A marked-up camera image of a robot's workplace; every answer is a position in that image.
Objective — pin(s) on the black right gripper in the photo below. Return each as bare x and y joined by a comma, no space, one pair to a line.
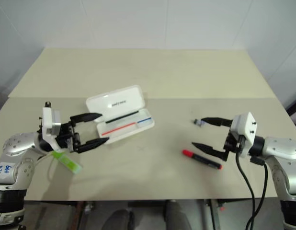
230,143

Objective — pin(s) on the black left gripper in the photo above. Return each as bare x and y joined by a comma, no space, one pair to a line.
66,135

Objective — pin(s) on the small purple-grey cap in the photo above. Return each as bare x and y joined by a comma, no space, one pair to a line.
198,123

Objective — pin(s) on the black marker with red cap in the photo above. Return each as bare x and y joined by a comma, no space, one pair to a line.
203,159

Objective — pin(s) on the green highlighter pen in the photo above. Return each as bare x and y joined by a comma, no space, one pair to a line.
69,164

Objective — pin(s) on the white rectangular Unitree box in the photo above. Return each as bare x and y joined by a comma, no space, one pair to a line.
119,100

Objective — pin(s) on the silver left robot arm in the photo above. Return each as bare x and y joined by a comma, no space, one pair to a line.
16,143

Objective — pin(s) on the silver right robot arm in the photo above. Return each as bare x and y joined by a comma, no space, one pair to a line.
282,148

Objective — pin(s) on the grey metal table leg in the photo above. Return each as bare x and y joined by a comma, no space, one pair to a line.
211,215

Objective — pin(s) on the rusty metal table leg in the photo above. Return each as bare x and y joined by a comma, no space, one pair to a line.
84,215

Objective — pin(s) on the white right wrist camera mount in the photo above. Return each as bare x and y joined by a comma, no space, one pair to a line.
246,124

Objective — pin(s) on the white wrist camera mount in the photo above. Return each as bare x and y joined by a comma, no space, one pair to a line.
47,119
246,124

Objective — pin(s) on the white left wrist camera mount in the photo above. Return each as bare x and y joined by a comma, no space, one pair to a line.
47,119

